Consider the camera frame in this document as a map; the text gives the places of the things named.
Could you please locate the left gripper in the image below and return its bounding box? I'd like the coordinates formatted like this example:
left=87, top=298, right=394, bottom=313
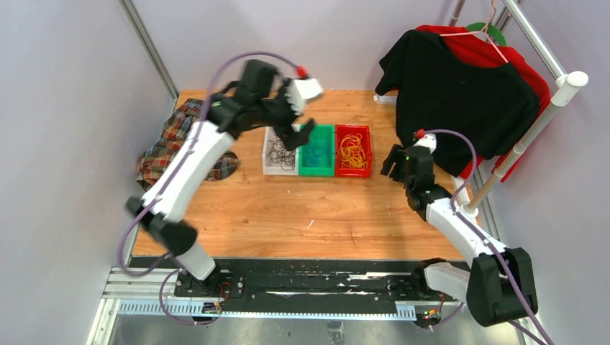
left=253, top=79, right=315, bottom=150

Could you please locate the blue cable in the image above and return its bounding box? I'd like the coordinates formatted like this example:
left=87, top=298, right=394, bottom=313
left=302, top=142, right=332, bottom=167

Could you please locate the brown cable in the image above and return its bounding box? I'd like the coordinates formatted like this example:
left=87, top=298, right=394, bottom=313
left=265, top=140, right=297, bottom=171

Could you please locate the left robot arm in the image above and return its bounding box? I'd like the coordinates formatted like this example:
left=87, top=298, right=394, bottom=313
left=126, top=59, right=324, bottom=297

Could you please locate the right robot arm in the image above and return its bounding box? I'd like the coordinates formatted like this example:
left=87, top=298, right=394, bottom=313
left=381, top=144, right=538, bottom=326

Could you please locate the green plastic bin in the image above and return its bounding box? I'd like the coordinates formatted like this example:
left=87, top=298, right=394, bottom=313
left=299, top=124, right=336, bottom=177

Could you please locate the white plastic bin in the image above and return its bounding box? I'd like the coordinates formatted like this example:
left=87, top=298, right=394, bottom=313
left=261, top=127, right=300, bottom=176

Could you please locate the red plastic bin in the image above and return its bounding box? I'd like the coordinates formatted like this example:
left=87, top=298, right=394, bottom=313
left=334, top=124, right=373, bottom=178

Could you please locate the black t-shirt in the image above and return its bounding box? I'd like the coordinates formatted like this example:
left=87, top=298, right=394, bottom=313
left=375, top=29, right=540, bottom=161

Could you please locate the plaid flannel shirt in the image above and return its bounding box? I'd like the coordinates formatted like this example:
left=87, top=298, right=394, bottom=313
left=136, top=98, right=241, bottom=190

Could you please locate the red t-shirt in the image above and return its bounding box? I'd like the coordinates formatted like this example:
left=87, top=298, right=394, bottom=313
left=415, top=25, right=550, bottom=178

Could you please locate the pink clothes hanger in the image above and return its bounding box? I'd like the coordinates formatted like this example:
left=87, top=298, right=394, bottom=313
left=441, top=0, right=509, bottom=63

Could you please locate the green clothes hanger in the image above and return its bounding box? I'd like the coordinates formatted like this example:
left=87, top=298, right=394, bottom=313
left=465, top=22, right=507, bottom=47

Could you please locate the white clothes rack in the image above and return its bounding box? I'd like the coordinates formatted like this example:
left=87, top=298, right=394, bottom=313
left=373, top=0, right=589, bottom=220

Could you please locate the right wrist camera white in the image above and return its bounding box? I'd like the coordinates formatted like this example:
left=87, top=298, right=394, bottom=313
left=413, top=129, right=437, bottom=154

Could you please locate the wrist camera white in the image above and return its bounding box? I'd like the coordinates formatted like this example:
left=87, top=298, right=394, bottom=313
left=285, top=78, right=324, bottom=116
left=413, top=129, right=437, bottom=154

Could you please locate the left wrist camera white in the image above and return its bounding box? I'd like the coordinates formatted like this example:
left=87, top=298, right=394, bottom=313
left=285, top=78, right=324, bottom=116

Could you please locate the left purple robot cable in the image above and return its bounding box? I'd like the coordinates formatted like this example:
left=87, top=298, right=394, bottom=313
left=117, top=51, right=309, bottom=327

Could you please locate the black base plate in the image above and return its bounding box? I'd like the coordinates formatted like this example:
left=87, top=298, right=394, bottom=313
left=173, top=258, right=457, bottom=316

